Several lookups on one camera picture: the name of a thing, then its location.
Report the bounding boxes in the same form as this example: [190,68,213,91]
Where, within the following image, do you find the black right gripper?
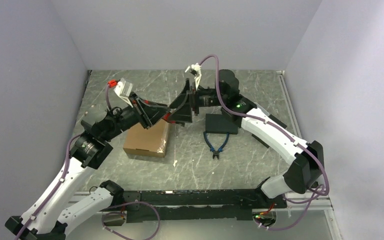
[168,78,227,123]

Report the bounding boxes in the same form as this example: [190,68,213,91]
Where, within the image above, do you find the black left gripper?
[101,91,170,142]

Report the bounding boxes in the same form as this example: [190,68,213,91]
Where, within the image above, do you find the red utility knife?
[162,112,185,127]

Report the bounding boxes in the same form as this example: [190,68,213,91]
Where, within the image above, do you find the brown cardboard express box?
[123,120,171,158]

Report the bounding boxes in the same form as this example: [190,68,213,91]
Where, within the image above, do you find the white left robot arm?
[5,93,170,240]

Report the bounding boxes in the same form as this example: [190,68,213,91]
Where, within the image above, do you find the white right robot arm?
[168,69,330,208]

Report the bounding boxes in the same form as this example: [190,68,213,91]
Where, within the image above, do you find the black flat pad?
[204,113,287,148]

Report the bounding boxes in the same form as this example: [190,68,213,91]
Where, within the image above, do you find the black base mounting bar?
[105,188,287,223]

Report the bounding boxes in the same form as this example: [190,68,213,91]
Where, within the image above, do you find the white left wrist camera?
[107,78,133,107]

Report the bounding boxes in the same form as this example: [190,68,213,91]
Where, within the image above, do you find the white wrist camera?
[185,63,202,90]
[107,78,133,107]

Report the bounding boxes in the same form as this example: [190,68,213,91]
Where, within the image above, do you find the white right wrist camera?
[185,63,202,90]

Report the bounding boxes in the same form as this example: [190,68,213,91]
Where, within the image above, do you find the blue handled pliers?
[203,131,230,161]

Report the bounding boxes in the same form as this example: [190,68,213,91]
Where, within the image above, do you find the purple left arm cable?
[13,84,162,240]

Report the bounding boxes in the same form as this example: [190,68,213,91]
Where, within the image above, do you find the aluminium rail frame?
[32,70,344,240]

